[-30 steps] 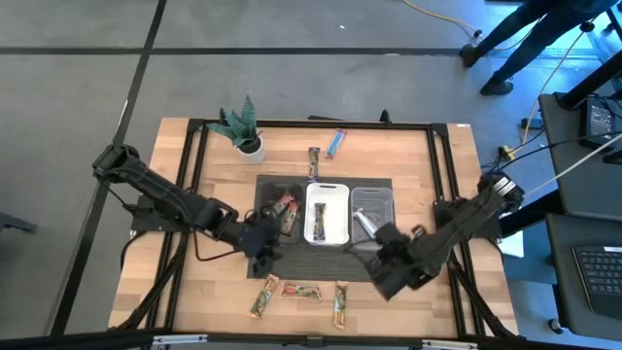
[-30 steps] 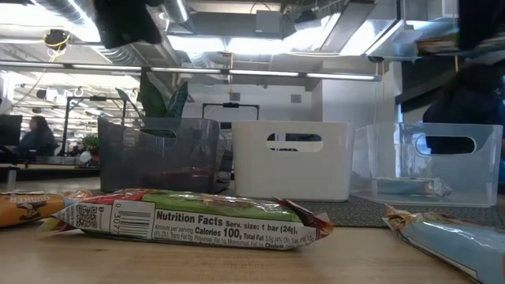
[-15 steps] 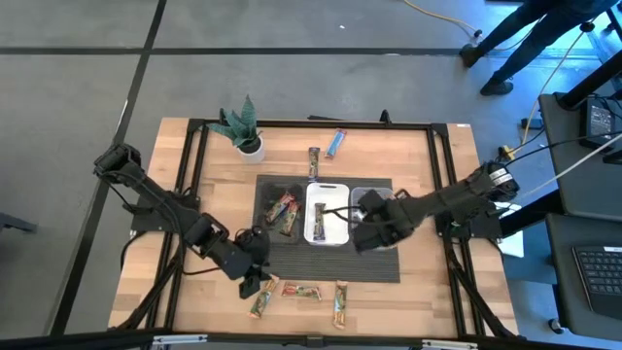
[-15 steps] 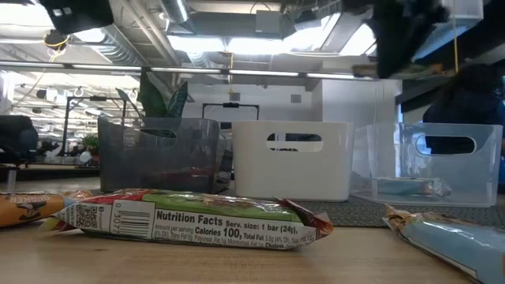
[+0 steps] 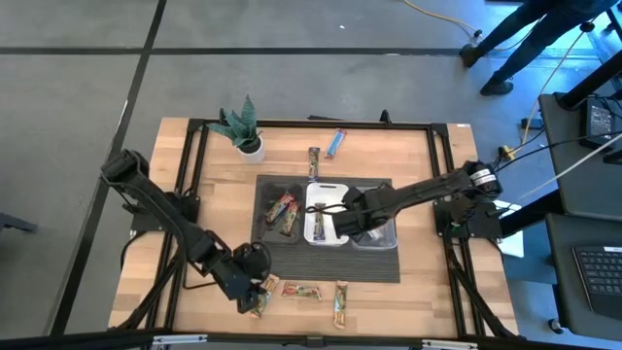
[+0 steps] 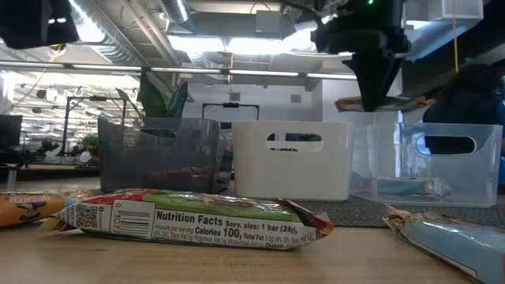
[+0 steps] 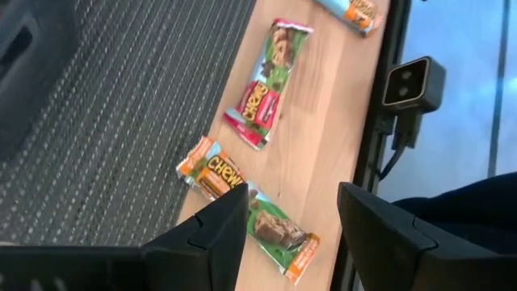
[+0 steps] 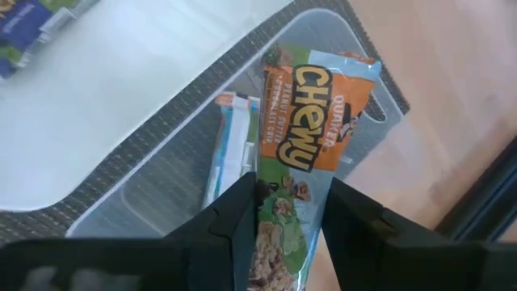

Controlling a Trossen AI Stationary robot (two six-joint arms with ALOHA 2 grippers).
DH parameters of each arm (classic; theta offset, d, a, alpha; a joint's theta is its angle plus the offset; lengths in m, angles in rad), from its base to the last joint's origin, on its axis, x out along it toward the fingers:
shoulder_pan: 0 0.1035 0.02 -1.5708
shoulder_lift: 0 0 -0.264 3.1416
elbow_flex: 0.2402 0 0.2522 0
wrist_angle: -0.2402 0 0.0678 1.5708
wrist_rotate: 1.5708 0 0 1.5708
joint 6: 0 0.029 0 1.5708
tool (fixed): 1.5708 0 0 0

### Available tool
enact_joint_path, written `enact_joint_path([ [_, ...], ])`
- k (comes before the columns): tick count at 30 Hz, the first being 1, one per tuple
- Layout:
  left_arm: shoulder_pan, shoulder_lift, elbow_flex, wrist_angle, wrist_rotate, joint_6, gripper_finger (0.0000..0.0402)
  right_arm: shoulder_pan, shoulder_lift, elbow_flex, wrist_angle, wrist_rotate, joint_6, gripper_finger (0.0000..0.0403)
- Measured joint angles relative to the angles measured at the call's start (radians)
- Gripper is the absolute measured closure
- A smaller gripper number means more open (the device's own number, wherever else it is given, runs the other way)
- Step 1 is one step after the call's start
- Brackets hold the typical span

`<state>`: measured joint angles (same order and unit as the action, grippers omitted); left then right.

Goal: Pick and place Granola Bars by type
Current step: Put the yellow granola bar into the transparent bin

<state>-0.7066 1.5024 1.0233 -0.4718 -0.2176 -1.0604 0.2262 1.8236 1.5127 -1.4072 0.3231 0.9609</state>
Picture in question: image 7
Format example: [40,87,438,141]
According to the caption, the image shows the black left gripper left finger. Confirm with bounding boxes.
[141,183,250,291]

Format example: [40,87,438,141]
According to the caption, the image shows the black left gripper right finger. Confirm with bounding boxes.
[338,181,498,291]

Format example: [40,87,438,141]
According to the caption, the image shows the orange Chewy granola bar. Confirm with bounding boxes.
[176,136,321,286]
[314,0,384,38]

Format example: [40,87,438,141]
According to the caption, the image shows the red Chewy granola bar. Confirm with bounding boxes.
[223,18,315,151]

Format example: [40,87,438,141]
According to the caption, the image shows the grey ribbed mat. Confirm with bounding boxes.
[0,0,258,247]

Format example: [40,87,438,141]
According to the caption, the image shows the black camera cable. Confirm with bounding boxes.
[377,108,423,182]

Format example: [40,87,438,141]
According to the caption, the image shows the black table-level camera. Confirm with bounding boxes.
[381,55,448,115]

